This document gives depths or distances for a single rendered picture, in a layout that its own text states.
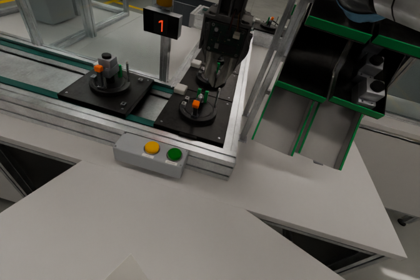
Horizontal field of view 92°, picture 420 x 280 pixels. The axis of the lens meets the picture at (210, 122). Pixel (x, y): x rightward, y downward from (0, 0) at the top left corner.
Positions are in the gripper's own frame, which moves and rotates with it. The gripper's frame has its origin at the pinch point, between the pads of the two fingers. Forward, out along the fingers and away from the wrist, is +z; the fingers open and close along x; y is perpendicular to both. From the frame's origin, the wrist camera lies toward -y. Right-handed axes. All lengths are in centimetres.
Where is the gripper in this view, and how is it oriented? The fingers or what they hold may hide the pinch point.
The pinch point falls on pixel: (215, 79)
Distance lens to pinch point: 44.3
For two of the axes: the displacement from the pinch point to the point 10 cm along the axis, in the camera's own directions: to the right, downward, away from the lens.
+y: -2.0, 6.3, -7.5
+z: -1.9, 7.2, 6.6
